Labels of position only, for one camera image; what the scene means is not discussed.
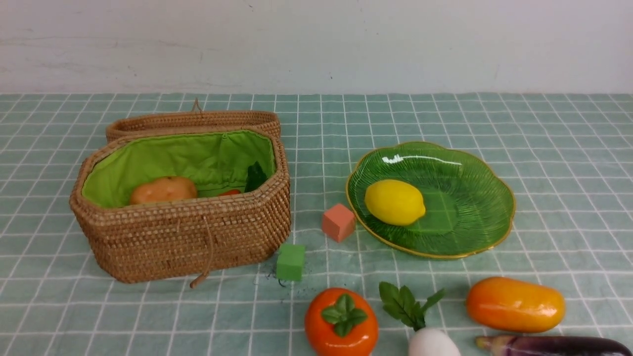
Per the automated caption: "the red carrot with green leaves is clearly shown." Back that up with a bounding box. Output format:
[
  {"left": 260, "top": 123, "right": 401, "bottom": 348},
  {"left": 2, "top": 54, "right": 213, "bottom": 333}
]
[{"left": 219, "top": 162, "right": 268, "bottom": 196}]

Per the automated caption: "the yellow lemon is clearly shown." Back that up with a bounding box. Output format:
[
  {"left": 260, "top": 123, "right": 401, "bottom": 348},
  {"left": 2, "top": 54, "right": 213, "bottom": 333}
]
[{"left": 364, "top": 179, "right": 426, "bottom": 226}]

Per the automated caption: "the orange persimmon with green calyx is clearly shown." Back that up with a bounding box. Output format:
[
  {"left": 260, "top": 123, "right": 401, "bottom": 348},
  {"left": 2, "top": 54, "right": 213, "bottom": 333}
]
[{"left": 304, "top": 288, "right": 379, "bottom": 356}]

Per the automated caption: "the brown potato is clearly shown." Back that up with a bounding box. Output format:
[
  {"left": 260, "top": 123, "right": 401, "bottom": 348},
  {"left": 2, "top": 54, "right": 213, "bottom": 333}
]
[{"left": 129, "top": 176, "right": 198, "bottom": 205}]

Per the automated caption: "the white radish with green leaves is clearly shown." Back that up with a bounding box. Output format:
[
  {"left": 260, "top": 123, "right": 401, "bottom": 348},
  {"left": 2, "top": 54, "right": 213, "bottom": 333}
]
[{"left": 378, "top": 281, "right": 461, "bottom": 356}]

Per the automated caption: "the orange yellow mango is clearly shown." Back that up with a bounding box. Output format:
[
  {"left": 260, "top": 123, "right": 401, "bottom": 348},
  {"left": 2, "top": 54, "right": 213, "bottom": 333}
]
[{"left": 465, "top": 276, "right": 567, "bottom": 333}]

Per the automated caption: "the orange foam cube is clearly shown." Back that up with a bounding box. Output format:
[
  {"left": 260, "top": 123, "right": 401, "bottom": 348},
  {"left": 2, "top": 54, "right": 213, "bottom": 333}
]
[{"left": 321, "top": 204, "right": 356, "bottom": 243}]

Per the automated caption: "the green foam cube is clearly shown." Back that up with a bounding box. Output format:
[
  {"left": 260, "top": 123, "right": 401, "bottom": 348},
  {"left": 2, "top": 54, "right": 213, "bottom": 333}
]
[{"left": 275, "top": 243, "right": 306, "bottom": 282}]

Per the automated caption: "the woven wicker basket green lining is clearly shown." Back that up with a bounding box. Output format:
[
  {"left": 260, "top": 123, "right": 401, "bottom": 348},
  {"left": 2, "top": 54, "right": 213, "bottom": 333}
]
[{"left": 69, "top": 126, "right": 292, "bottom": 289}]

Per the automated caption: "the woven wicker basket lid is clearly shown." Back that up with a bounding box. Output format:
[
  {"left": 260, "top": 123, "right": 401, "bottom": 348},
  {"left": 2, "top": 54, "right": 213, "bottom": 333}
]
[{"left": 105, "top": 99, "right": 282, "bottom": 142}]

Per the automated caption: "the green glass leaf plate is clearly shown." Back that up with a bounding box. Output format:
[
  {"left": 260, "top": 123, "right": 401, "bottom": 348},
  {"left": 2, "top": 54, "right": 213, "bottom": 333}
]
[{"left": 346, "top": 141, "right": 516, "bottom": 260}]

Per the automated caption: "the purple eggplant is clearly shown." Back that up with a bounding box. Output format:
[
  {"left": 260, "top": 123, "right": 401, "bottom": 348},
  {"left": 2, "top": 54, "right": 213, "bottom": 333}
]
[{"left": 475, "top": 335, "right": 632, "bottom": 356}]

